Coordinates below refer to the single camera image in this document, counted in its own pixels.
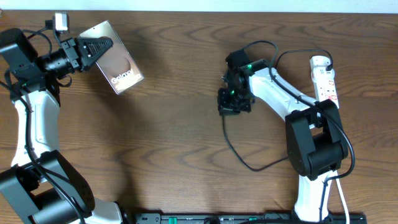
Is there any rose gold Galaxy smartphone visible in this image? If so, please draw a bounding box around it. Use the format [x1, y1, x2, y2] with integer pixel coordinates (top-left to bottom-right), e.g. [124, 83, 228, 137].
[79, 21, 144, 95]

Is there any black charger cable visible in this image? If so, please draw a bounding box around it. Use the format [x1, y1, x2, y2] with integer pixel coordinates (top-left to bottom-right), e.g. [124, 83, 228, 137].
[220, 49, 335, 172]

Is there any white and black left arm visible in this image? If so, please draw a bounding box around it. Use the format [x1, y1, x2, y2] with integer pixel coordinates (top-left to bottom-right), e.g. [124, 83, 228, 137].
[1, 28, 132, 223]

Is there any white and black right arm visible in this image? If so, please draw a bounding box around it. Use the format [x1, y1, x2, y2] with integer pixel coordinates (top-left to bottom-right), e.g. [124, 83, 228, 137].
[218, 49, 355, 223]

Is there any white charger plug adapter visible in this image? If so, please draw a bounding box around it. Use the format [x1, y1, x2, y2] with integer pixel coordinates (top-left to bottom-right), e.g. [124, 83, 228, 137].
[311, 66, 335, 83]

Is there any white power strip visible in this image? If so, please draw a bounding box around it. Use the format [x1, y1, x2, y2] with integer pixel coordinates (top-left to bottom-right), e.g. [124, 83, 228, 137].
[310, 55, 340, 108]

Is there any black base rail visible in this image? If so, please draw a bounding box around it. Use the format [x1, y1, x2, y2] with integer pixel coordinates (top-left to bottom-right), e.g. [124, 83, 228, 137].
[129, 212, 368, 224]

